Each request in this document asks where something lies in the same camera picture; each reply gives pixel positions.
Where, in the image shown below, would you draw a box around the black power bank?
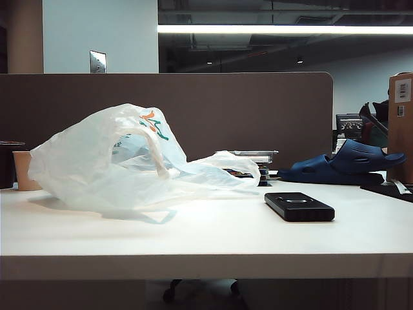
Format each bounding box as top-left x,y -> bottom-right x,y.
264,192 -> 336,223

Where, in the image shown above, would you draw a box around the white plastic shopping bag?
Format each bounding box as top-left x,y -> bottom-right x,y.
27,103 -> 261,225

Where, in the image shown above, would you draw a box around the brown desk divider panel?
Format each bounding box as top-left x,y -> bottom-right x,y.
0,71 -> 334,190

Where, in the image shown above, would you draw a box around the stack of books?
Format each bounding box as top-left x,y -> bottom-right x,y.
214,149 -> 280,187

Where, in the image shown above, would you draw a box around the long ceiling light strip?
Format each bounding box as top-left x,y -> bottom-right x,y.
157,24 -> 413,35

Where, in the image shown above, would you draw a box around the black computer monitor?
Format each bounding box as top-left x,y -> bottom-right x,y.
335,113 -> 368,133

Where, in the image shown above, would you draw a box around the dark chair with clothes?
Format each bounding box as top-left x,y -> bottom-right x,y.
358,99 -> 391,156

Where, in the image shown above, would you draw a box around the black desk mat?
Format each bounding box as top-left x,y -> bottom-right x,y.
360,181 -> 413,203

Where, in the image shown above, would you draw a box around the beige paper cup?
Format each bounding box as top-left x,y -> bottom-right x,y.
12,150 -> 43,191

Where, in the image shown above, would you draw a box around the brown cardboard box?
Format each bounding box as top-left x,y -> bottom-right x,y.
387,71 -> 413,185

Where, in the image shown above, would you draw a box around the black cylindrical container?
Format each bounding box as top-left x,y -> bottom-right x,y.
0,140 -> 26,190

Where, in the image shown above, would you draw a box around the metal wall switch plate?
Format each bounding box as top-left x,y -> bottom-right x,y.
89,50 -> 107,74

